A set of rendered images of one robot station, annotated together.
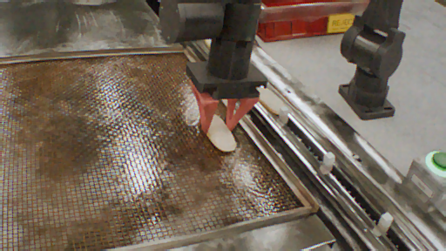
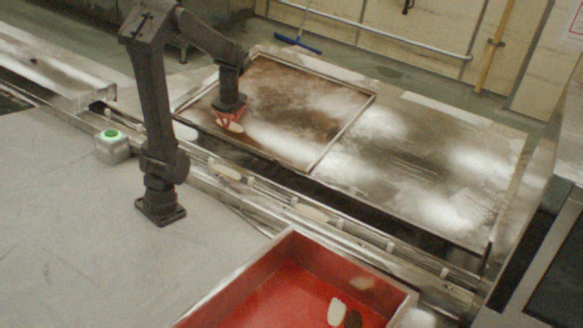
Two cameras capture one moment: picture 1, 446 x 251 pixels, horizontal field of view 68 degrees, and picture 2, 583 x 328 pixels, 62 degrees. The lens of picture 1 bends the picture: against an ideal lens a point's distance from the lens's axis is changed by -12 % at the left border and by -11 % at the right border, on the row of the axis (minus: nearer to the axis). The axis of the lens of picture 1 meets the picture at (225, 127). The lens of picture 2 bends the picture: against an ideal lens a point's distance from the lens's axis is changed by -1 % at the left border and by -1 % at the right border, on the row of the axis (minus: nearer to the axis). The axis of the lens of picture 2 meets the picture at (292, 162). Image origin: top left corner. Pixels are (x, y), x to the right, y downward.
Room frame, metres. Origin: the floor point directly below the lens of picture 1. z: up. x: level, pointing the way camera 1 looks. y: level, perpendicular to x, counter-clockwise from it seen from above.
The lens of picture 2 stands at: (1.58, -0.71, 1.64)
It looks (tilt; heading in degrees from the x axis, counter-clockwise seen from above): 32 degrees down; 138
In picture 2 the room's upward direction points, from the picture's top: 10 degrees clockwise
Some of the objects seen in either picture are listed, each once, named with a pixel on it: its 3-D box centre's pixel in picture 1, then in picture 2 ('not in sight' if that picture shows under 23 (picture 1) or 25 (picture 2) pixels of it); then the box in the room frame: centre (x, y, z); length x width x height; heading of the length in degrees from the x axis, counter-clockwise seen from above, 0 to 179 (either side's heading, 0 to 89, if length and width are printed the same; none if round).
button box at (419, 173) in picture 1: (429, 190); (112, 150); (0.37, -0.33, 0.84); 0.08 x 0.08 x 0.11; 24
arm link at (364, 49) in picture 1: (372, 57); (163, 168); (0.64, -0.29, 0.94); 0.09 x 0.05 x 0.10; 123
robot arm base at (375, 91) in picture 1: (368, 86); (160, 198); (0.65, -0.30, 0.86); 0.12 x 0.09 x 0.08; 12
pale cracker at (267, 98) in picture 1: (269, 98); (226, 170); (0.61, -0.09, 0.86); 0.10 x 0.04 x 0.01; 24
